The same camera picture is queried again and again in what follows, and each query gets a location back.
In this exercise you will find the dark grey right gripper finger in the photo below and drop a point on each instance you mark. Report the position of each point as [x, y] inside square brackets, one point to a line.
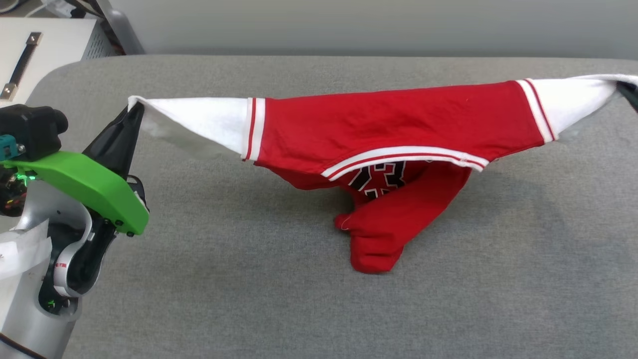
[629, 94]

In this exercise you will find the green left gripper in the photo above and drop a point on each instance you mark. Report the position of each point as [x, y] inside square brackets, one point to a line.
[89, 182]

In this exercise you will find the red white basketball jersey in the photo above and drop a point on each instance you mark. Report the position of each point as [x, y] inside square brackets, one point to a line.
[389, 124]

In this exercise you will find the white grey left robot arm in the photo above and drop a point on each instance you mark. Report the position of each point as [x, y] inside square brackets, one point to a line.
[30, 319]

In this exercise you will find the white metal case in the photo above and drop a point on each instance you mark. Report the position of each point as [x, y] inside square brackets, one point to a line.
[55, 40]

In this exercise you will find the white paper tape label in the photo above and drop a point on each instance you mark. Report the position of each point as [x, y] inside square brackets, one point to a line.
[22, 249]

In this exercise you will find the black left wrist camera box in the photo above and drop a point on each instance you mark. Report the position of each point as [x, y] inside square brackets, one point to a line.
[32, 127]

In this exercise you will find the grey partition post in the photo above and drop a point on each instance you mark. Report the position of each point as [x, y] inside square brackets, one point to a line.
[122, 30]

